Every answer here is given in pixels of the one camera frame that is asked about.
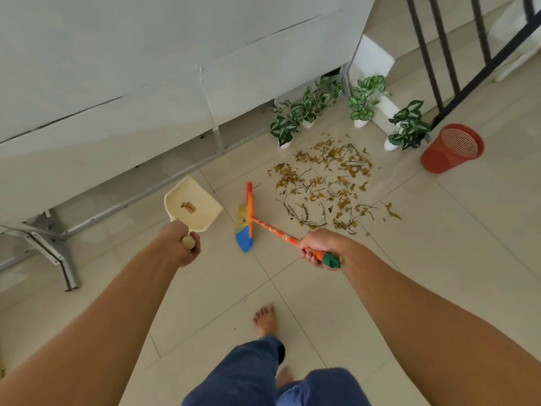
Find blue trousers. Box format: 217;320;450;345
182;336;373;406

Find white table top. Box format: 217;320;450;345
0;0;377;226

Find grey metal table frame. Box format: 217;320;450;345
0;63;351;292

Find person's right hand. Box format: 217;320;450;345
297;228;356;272

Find black metal railing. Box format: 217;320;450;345
405;0;541;129

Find cream plastic dustpan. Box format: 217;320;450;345
164;175;224;250

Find red mesh waste basket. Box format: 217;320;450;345
420;123;485;174

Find person's left foot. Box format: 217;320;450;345
253;304;278;339

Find person's left forearm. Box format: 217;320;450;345
0;243;183;406

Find person's left hand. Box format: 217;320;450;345
157;220;202;268

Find pile of dry leaves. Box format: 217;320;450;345
267;133;403;237

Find orange hand broom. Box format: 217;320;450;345
235;182;341;269

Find potted plant white pot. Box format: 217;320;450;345
296;86;331;130
384;100;433;152
269;106;301;149
315;76;345;107
348;75;392;129

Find person's right forearm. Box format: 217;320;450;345
338;245;541;406

